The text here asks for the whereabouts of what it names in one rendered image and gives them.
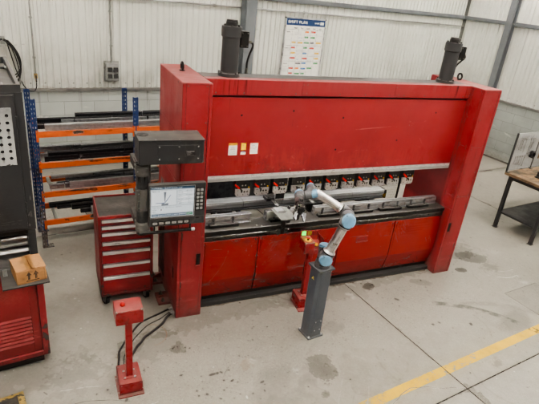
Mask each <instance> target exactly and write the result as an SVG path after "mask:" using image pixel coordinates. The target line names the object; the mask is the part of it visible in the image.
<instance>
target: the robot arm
mask: <svg viewBox="0 0 539 404"><path fill-rule="evenodd" d="M314 198H318V199H320V200H321V201H322V202H324V203H325V204H327V205H329V206H330V207H332V208H333V209H334V210H336V212H337V213H338V214H339V215H340V216H341V219H340V221H339V222H338V228H337V229H336V231H335V233H334V235H333V236H332V238H331V239H330V242H329V243H326V242H322V243H320V244H319V246H318V255H317V258H316V260H315V262H314V266H315V267H316V268H317V269H321V270H327V269H329V268H330V265H331V264H332V262H333V258H334V255H335V250H336V249H337V247H338V246H339V244H340V242H341V241H342V239H343V237H344V236H345V234H346V233H347V231H349V230H351V228H353V227H354V226H355V223H356V219H355V213H354V211H353V210H352V209H351V208H349V207H348V206H346V205H345V204H344V203H339V202H338V201H337V200H335V199H334V198H332V197H331V196H329V195H327V194H326V193H325V192H323V191H322V190H320V189H319V188H317V187H315V185H314V184H313V183H308V184H307V185H306V191H303V190H301V189H297V190H296V191H295V192H294V203H295V205H296V207H295V210H294V211H293V216H294V217H293V218H294V219H295V220H298V219H299V216H300V215H301V218H302V221H303V222H304V221H305V219H306V213H304V211H305V210H306V204H304V200H308V199H314Z"/></svg>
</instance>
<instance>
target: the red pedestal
mask: <svg viewBox="0 0 539 404"><path fill-rule="evenodd" d="M113 315H114V319H115V326H120V325H124V328H125V364H123V365H119V366H116V376H115V383H116V388H117V392H118V397H119V399H123V398H130V397H133V396H137V395H141V394H144V387H143V380H142V377H141V373H140V368H139V364H138V362H132V324H134V323H139V322H143V321H144V308H143V306H142V303H141V300H140V297H132V298H127V299H121V300H116V301H113Z"/></svg>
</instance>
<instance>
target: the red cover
mask: <svg viewBox="0 0 539 404"><path fill-rule="evenodd" d="M204 77H205V78H206V79H207V80H208V81H210V82H211V83H213V95H263V96H322V97H380V98H437V99H468V98H469V96H470V92H471V89H472V86H470V85H467V84H445V83H399V82H372V81H345V80H318V79H265V78H226V77H210V76H204Z"/></svg>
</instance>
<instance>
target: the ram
mask: <svg viewBox="0 0 539 404"><path fill-rule="evenodd" d="M466 102H467V100H465V99H437V98H380V97H321V96H263V95H213V102H212V116H211V131H210V145H209V172H208V176H233V175H248V174H262V173H276V172H304V171H318V170H332V169H347V168H374V167H389V166H403V165H417V164H445V163H450V160H451V158H452V152H453V149H454V146H455V142H456V137H457V134H458V131H459V128H460V123H461V120H462V117H463V113H464V109H465V105H466ZM229 143H237V154H236V155H234V156H228V152H229ZM241 143H246V150H241ZM250 143H258V151H257V154H249V147H250ZM241 152H245V155H241ZM448 167H449V165H448V166H434V167H420V168H394V169H380V170H366V171H352V172H327V173H313V174H299V175H285V176H259V177H246V178H232V179H218V180H208V183H212V182H225V181H238V180H264V179H277V178H290V177H303V176H328V175H342V174H355V173H368V172H393V171H406V170H420V169H433V168H448Z"/></svg>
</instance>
